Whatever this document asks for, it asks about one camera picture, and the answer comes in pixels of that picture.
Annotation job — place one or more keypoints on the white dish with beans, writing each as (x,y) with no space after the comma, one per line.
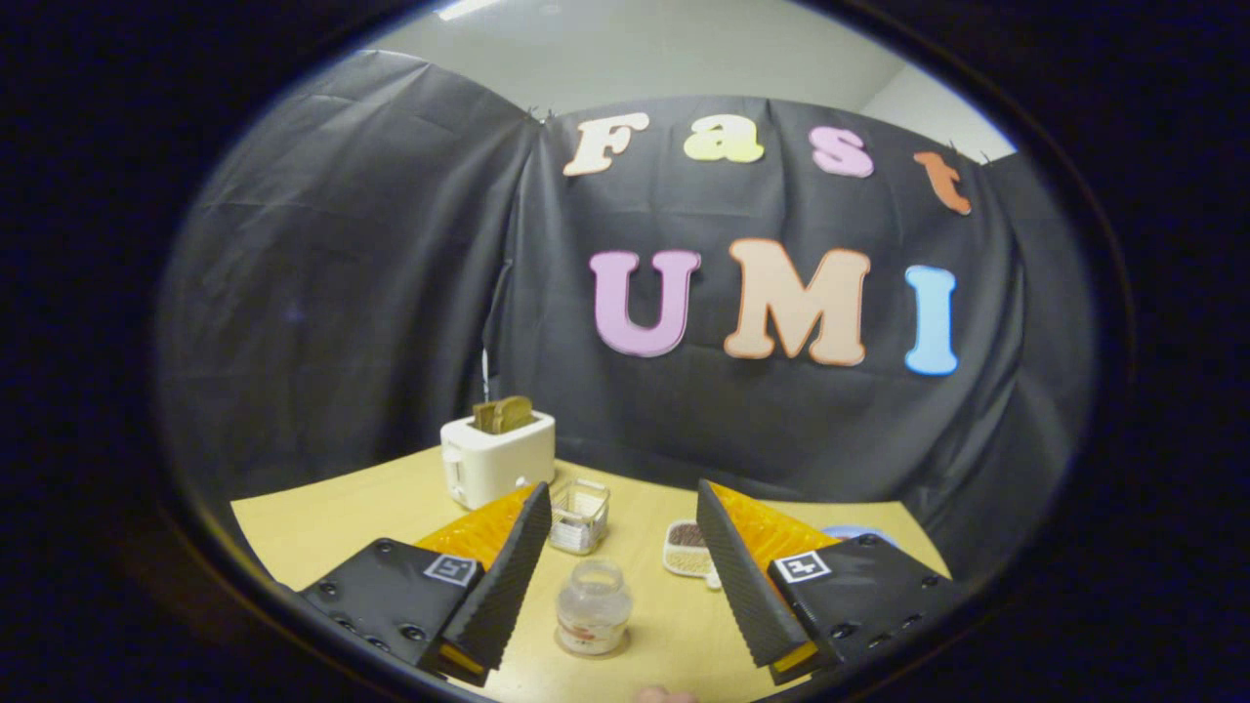
(684,561)

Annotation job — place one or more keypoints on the ceiling light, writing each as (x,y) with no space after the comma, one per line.
(467,8)

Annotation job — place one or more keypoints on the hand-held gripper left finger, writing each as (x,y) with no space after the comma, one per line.
(508,576)

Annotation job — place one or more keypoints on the black backdrop cloth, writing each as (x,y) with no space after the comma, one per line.
(391,293)

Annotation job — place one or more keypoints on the clear square cup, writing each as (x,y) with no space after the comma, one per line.
(580,517)

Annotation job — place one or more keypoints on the wooden table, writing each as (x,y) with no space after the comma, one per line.
(332,527)

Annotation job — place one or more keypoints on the clear juice bottle white label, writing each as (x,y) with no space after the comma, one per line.
(593,610)

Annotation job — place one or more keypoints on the brown bread slice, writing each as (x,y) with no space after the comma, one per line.
(514,414)
(482,418)

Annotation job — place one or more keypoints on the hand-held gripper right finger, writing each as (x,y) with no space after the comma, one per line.
(737,576)

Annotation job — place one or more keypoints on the white toaster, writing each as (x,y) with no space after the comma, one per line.
(498,464)

